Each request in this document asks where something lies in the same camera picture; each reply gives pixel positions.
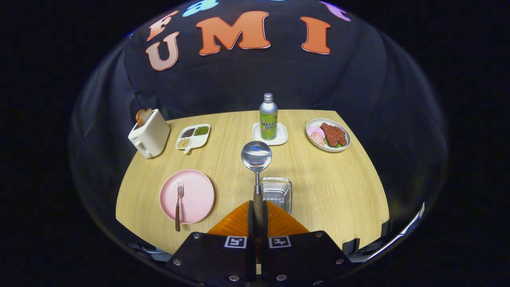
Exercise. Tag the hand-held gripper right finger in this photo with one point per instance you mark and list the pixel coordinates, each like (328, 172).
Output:
(265, 217)

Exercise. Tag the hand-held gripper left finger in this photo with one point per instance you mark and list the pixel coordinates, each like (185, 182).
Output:
(251, 215)

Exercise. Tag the pink round plate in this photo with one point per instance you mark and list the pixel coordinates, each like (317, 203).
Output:
(197, 195)

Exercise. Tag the white square coaster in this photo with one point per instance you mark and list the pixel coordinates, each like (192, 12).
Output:
(282, 135)

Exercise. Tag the white divided dish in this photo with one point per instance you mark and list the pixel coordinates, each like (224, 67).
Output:
(199, 140)

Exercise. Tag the pink ham slices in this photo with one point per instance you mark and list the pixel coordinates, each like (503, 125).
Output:
(316, 135)

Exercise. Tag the green label soda bottle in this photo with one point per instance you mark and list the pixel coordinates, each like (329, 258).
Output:
(268, 119)

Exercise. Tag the pile of green beans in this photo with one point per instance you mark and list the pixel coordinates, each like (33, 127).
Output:
(201, 130)

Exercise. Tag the pile of yellow soybeans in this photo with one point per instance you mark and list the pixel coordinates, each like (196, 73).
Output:
(183, 143)

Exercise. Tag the pile of dark red beans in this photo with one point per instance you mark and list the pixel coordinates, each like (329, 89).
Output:
(188, 132)

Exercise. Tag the brown fried meat piece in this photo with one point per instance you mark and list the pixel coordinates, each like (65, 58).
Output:
(334, 133)

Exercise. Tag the white plate of food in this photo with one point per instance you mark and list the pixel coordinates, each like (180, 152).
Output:
(348, 139)

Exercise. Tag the cream white toaster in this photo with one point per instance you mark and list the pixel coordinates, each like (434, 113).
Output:
(153, 135)

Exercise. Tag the toast bread slices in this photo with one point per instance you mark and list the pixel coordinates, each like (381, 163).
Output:
(142, 116)

